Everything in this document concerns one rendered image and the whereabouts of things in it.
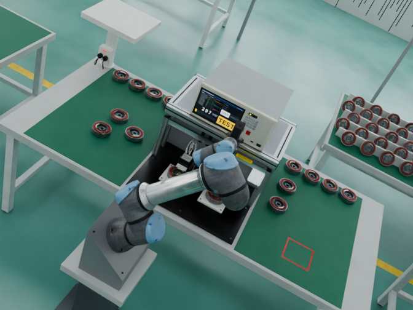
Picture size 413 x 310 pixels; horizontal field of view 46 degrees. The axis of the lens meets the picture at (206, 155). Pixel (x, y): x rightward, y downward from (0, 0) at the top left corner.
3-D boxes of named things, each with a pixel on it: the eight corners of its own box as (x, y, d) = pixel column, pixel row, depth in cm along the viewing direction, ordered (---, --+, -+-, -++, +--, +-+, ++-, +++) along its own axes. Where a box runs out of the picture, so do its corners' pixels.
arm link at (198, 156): (200, 176, 219) (222, 168, 216) (190, 154, 216) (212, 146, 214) (203, 170, 226) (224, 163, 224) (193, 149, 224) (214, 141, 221)
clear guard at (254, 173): (250, 203, 238) (254, 195, 235) (207, 180, 241) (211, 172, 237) (267, 168, 264) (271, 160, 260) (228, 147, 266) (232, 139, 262)
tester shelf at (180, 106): (275, 170, 254) (278, 164, 251) (163, 111, 261) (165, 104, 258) (294, 130, 288) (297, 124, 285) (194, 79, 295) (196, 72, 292)
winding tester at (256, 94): (261, 151, 254) (277, 122, 241) (189, 114, 259) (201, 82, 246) (279, 117, 284) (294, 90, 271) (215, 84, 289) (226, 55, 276)
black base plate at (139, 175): (231, 245, 249) (233, 242, 248) (125, 186, 256) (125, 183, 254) (257, 192, 286) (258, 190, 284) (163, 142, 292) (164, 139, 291)
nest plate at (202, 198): (221, 213, 260) (222, 212, 260) (196, 200, 262) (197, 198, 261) (230, 197, 272) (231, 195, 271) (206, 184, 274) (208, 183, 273)
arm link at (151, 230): (134, 251, 201) (158, 247, 193) (120, 224, 198) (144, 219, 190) (149, 236, 210) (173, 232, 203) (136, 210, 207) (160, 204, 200)
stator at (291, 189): (273, 183, 296) (276, 179, 294) (286, 180, 303) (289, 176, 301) (284, 197, 291) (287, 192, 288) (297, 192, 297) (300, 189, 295)
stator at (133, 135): (123, 129, 289) (124, 125, 286) (141, 130, 293) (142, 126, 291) (126, 142, 281) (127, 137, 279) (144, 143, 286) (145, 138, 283)
